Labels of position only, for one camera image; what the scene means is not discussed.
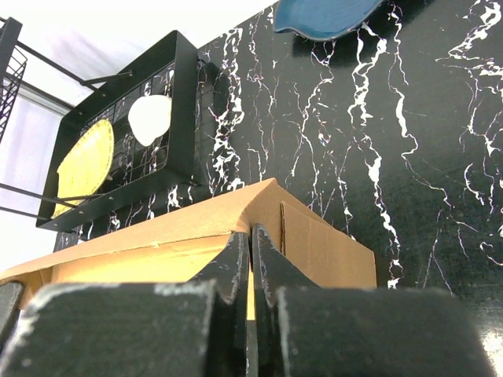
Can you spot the brown cardboard box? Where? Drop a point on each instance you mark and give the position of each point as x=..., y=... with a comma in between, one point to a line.
x=174, y=247

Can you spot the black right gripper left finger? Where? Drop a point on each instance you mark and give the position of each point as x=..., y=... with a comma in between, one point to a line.
x=196, y=328

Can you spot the black wire dish rack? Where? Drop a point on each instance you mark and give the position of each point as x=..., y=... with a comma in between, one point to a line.
x=137, y=172

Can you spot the white flower-shaped cup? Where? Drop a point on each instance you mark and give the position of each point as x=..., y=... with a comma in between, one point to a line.
x=150, y=117

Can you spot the dark blue leaf dish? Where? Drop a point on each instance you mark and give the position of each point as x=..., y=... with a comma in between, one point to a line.
x=322, y=20

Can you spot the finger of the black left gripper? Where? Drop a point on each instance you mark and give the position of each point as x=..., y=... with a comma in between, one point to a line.
x=11, y=294

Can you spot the woven bamboo tray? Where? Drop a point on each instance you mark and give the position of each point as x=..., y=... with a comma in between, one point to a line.
x=86, y=166

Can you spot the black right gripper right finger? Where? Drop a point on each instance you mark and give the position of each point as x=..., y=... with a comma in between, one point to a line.
x=307, y=330

